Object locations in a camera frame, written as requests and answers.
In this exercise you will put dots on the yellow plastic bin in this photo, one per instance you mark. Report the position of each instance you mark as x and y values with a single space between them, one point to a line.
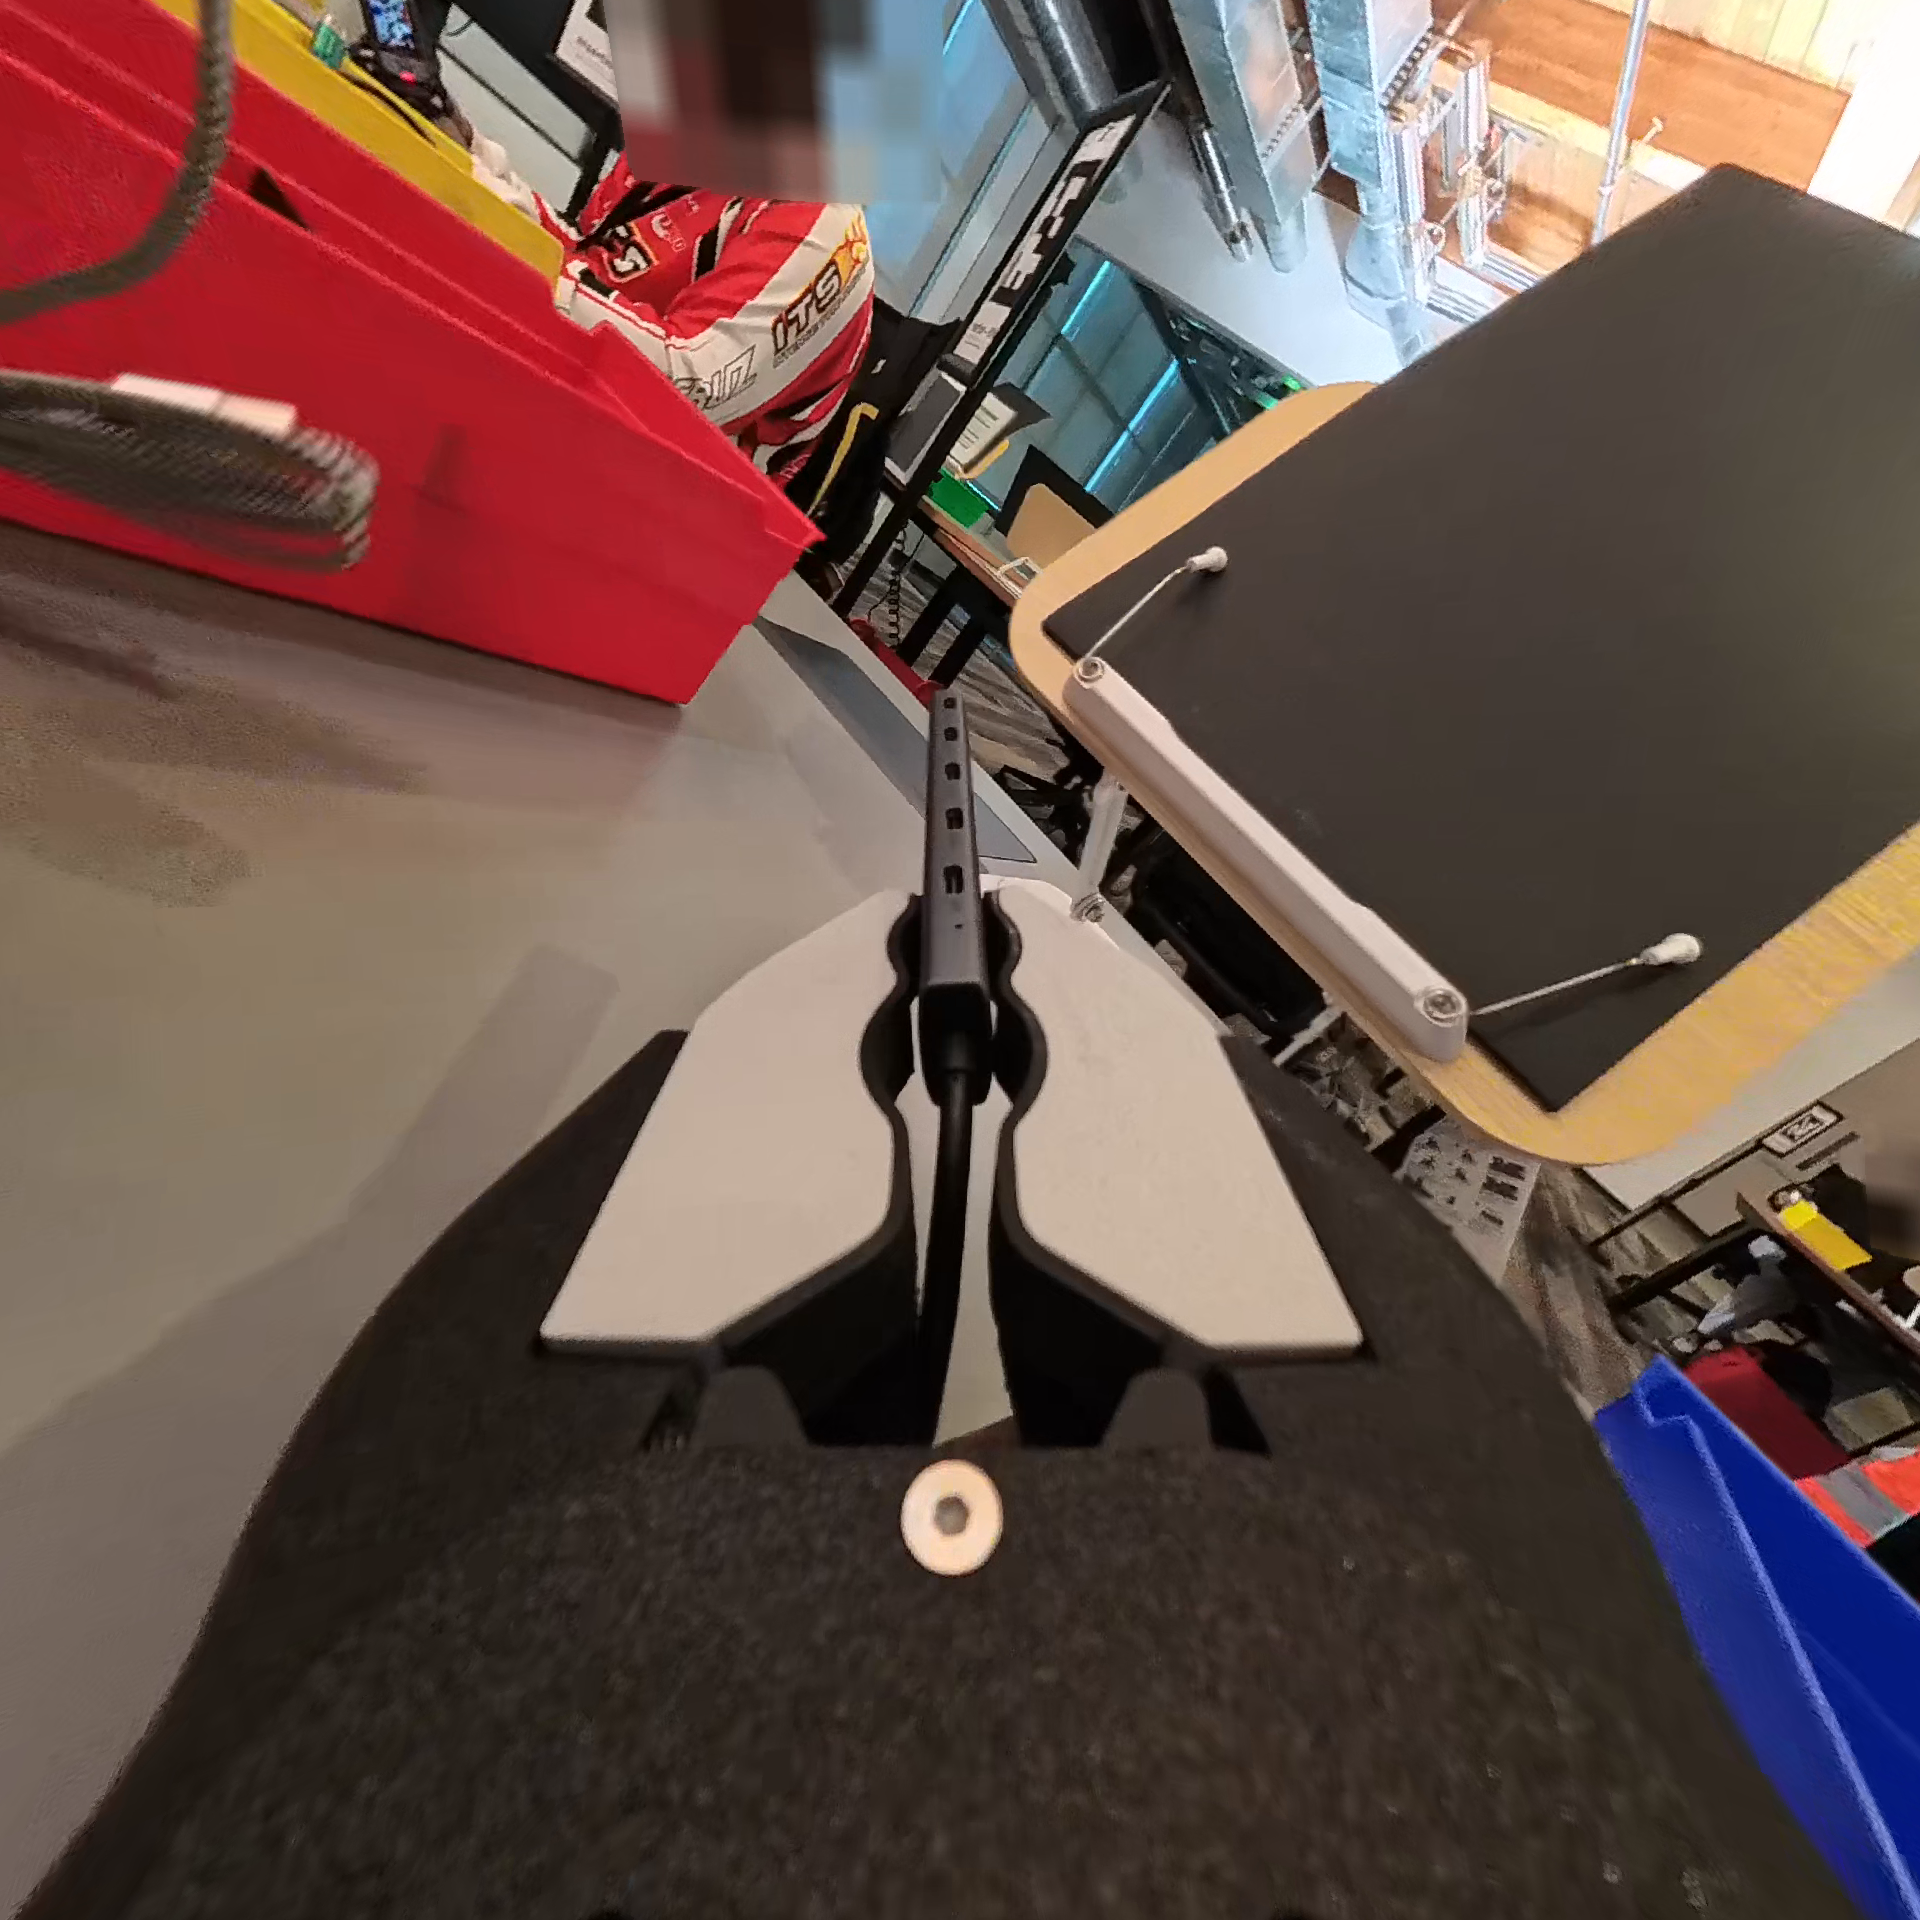
362 105

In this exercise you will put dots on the blue plastic bin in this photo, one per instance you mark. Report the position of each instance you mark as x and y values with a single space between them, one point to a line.
1802 1680

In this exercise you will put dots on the grey desk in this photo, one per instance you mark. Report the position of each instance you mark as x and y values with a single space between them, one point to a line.
362 961

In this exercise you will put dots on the red white printed bag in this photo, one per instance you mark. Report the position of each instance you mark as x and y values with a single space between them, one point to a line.
736 300

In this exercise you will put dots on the red plastic bin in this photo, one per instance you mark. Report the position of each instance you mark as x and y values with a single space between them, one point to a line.
480 451

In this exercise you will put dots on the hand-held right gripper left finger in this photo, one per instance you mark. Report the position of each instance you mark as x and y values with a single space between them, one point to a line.
720 1201

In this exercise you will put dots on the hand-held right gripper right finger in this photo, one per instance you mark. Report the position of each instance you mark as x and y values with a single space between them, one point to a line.
1187 1201

